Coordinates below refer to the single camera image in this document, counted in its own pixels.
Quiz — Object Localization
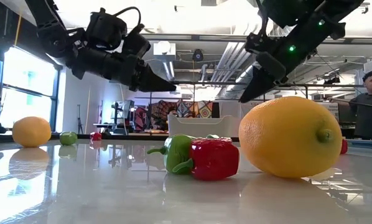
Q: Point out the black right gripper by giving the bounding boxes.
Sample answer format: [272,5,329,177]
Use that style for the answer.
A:
[239,39,317,103]

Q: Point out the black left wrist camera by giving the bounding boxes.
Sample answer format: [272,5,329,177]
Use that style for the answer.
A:
[120,23,152,60]

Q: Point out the white plastic basket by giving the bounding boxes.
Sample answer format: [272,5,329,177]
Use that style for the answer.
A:
[167,114,242,139]

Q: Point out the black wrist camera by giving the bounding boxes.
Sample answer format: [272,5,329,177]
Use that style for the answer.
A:
[120,23,152,60]
[244,30,287,81]

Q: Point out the grey ceiling rail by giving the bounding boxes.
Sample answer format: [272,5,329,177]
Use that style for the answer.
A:
[142,33,372,44]

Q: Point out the black round ceiling device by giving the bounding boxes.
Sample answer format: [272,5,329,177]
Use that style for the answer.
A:
[192,49,205,62]

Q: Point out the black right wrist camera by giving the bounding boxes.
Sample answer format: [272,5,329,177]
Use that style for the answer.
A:
[244,30,287,81]

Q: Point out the white ceiling box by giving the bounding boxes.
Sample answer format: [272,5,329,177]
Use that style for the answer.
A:
[152,40,177,62]

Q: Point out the black metal pipe rack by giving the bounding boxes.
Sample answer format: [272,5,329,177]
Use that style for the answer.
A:
[133,80,366,138]

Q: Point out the black tripod stand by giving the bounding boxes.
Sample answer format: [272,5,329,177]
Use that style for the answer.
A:
[76,104,84,135]

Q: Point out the person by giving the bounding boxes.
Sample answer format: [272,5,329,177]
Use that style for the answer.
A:
[348,70,372,141]

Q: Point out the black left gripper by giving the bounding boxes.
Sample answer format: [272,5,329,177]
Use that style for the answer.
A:
[70,45,177,93]

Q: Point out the computer monitor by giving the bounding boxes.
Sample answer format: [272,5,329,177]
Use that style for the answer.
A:
[111,99,136,127]

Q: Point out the yellow toy lemon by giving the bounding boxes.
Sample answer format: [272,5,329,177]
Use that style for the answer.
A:
[12,116,52,148]
[238,96,343,179]

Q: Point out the yellow hanging strap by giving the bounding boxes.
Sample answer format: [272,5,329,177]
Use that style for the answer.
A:
[14,12,22,47]

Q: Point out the dark striped quilt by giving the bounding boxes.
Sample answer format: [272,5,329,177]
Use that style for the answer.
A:
[148,100,178,130]

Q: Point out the black left camera cable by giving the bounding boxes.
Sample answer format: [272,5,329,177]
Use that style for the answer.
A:
[111,6,142,27]

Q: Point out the colourful patchwork quilt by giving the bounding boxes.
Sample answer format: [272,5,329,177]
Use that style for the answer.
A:
[176,100,214,119]

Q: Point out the large window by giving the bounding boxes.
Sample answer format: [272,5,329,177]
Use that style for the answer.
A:
[0,46,60,133]

